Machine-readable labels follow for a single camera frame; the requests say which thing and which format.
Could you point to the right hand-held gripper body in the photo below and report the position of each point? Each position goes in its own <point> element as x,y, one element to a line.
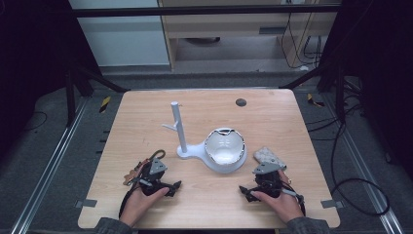
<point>269,182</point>

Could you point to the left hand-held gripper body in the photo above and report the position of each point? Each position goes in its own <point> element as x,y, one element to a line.
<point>155,175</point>

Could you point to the white quilted pouch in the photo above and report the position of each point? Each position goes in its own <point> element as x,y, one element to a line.
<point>266,155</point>

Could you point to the white bowl with jagged rim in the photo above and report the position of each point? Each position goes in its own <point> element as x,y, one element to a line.
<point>224,149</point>

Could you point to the white stand with pole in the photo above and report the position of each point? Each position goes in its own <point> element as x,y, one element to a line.
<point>178,126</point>

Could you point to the person's right hand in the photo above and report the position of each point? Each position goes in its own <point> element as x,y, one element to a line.
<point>285,204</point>

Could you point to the person's left hand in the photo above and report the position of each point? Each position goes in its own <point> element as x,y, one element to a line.
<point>136,206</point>

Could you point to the grey table grommet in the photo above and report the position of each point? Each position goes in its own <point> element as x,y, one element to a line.
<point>241,102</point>

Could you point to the yellow black tape piece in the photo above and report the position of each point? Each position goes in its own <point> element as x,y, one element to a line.
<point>105,104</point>
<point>314,100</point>

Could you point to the black metal stand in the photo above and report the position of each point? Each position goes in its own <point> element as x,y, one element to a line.
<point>340,97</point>
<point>69,97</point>

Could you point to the white cabinet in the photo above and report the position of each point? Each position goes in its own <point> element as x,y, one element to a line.
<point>123,42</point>

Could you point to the wooden desk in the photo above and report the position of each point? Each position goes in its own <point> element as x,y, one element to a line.
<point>227,26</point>

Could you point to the black curtain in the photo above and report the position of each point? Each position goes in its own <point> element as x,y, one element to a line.
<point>32,65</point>
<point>383,65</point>

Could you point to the aluminium floor rail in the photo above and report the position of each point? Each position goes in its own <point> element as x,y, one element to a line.
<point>363,162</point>
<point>48,169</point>

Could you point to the black horizontal frame bar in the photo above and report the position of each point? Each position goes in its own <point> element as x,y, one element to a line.
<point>195,10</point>

